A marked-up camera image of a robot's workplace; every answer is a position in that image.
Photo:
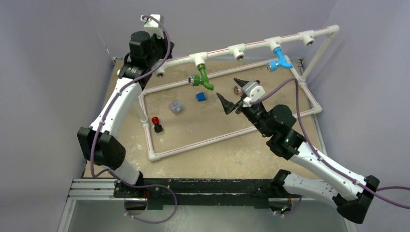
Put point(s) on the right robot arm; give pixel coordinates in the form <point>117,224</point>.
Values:
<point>351,194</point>

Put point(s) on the green water faucet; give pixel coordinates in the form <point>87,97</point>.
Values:
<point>201,79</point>

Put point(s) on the blue water faucet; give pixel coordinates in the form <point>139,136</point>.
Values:
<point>280,62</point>

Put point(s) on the white PVC pipe frame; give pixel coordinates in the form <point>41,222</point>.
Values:
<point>238,52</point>

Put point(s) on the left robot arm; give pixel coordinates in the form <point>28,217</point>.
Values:
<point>98,141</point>

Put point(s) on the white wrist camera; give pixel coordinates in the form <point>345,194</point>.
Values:
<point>152,27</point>
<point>253,91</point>

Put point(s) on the aluminium table frame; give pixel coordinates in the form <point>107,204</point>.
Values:
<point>243,157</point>

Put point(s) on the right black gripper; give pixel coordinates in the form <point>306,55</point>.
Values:
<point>229,108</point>

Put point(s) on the blue cube block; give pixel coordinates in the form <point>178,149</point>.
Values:
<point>201,97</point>

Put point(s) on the red and black knob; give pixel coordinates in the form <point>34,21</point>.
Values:
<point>157,126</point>

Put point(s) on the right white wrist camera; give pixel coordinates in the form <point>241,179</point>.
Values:
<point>253,91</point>

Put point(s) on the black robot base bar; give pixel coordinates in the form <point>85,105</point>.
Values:
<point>159,192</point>

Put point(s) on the pink capped small bottle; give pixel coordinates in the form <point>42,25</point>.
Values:
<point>237,90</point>

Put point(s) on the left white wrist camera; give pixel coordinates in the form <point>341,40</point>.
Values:
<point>152,27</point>

